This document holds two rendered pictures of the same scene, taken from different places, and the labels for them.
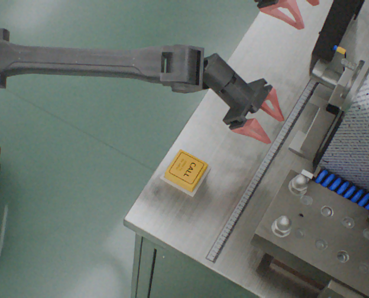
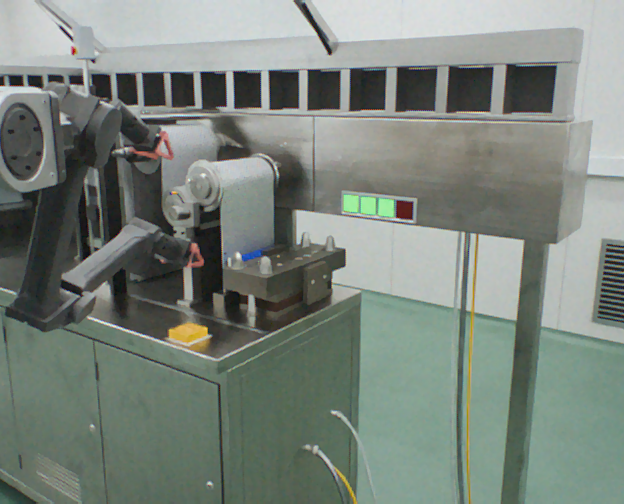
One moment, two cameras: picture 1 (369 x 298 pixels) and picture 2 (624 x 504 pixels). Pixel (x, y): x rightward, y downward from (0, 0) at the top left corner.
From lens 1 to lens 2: 162 cm
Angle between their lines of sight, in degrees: 70
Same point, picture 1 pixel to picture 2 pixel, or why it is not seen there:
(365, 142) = (234, 207)
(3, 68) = (85, 284)
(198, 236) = (245, 335)
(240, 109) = (181, 245)
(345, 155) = (231, 233)
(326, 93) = (187, 226)
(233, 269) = (276, 327)
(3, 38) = not seen: hidden behind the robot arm
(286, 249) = (280, 272)
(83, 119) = not seen: outside the picture
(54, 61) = (100, 261)
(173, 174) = (190, 332)
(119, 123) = not seen: outside the picture
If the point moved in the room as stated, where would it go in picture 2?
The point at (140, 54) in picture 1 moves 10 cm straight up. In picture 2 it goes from (126, 231) to (123, 187)
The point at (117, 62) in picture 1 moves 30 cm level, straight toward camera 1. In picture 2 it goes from (125, 240) to (259, 243)
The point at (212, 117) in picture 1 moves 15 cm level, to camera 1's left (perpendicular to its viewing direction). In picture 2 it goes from (143, 326) to (111, 347)
